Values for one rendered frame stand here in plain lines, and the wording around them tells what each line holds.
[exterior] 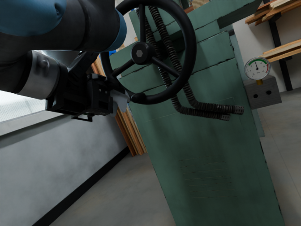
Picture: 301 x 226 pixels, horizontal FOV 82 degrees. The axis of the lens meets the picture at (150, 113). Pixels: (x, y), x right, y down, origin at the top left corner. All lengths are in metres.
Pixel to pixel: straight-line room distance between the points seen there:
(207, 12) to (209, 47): 0.11
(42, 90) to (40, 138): 1.45
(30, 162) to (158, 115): 1.23
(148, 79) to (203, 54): 0.22
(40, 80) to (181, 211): 0.80
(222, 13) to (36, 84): 0.55
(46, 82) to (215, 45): 0.51
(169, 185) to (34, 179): 1.16
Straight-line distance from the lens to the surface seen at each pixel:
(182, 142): 0.72
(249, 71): 0.58
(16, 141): 1.69
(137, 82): 0.72
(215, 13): 0.66
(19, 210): 1.69
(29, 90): 0.32
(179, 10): 0.48
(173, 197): 0.89
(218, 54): 0.64
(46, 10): 0.20
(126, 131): 2.19
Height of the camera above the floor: 0.71
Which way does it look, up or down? 8 degrees down
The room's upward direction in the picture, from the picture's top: 21 degrees counter-clockwise
